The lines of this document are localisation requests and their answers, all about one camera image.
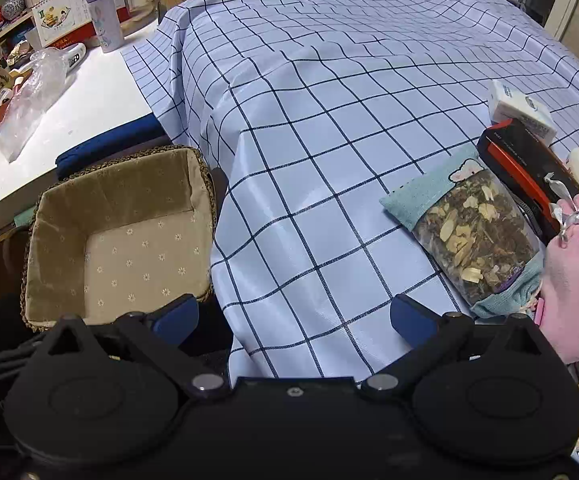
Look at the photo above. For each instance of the white checkered tablecloth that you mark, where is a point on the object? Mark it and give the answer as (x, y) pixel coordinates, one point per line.
(344, 110)

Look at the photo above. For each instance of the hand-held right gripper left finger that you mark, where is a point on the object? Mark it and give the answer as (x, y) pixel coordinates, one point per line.
(177, 320)

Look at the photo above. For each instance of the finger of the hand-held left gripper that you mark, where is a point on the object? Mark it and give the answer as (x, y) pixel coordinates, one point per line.
(4, 357)

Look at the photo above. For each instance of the purple tumbler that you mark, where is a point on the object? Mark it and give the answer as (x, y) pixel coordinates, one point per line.
(104, 20)

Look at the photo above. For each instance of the green foam edge guard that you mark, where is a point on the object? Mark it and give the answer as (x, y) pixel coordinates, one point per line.
(23, 215)

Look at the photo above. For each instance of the black and orange box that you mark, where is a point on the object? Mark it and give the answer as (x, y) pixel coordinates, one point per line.
(519, 160)

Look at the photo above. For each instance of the wicker basket with beige lining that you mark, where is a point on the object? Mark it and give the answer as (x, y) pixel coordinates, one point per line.
(134, 260)

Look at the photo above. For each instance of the teal dried herb sachet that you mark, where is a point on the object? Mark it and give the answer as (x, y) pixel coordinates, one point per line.
(469, 230)

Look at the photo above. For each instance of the blue and white vase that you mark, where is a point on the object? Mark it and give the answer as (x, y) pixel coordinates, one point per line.
(11, 5)

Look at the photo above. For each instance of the navy folded cloth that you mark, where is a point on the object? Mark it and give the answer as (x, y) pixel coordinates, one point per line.
(104, 142)

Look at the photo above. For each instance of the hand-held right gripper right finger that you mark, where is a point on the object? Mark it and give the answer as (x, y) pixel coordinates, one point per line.
(409, 320)

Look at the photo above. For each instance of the desk calendar with red base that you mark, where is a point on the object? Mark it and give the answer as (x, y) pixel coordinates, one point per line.
(61, 17)

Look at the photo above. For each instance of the clear plastic bag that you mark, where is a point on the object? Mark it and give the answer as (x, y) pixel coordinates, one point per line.
(29, 100)

